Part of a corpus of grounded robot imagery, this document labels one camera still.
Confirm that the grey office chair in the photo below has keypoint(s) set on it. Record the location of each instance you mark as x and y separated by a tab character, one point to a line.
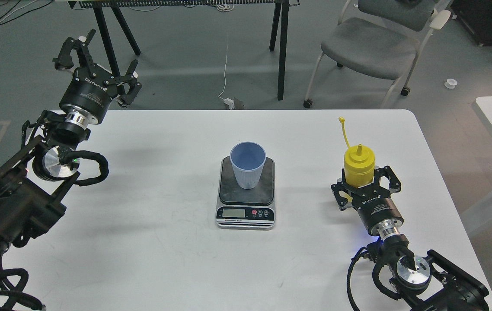
377	51

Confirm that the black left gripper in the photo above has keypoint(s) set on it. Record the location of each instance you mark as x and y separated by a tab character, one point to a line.
88	95

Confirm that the yellow squeeze bottle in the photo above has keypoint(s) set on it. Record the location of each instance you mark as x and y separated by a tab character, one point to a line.
359	162

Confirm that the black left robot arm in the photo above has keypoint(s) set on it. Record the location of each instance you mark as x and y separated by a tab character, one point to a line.
35	180

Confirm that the digital kitchen scale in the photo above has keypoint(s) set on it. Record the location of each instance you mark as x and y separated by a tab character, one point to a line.
239	208

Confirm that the small white spool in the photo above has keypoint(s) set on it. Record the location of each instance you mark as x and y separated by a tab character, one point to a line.
450	83

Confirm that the blue ribbed plastic cup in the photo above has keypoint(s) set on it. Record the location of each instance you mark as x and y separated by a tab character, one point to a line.
247	160

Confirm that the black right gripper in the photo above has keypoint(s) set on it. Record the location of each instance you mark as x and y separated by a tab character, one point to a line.
373	203

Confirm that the black box on floor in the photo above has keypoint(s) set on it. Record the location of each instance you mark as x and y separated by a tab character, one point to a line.
476	17

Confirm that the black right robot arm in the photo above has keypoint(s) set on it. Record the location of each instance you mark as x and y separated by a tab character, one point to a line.
429	283

